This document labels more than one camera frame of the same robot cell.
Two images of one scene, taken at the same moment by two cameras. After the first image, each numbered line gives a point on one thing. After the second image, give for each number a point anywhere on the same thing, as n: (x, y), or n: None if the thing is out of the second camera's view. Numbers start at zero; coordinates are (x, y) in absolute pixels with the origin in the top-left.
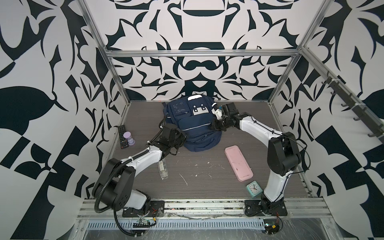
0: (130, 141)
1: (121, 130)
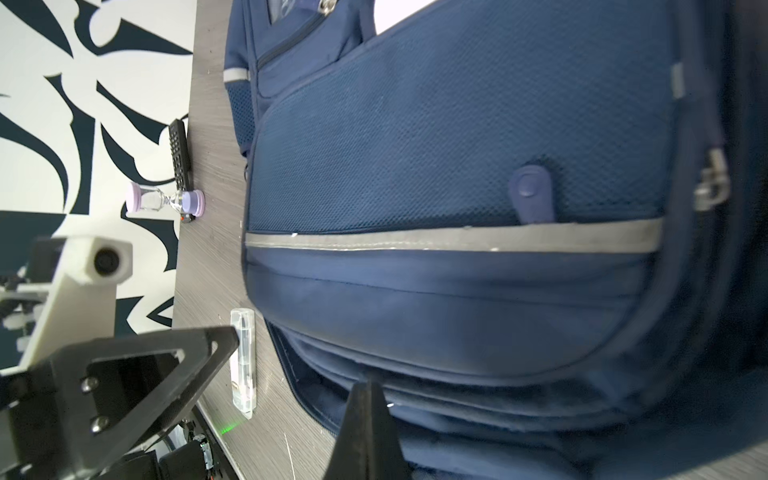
0: (190, 202)
1: (180, 157)
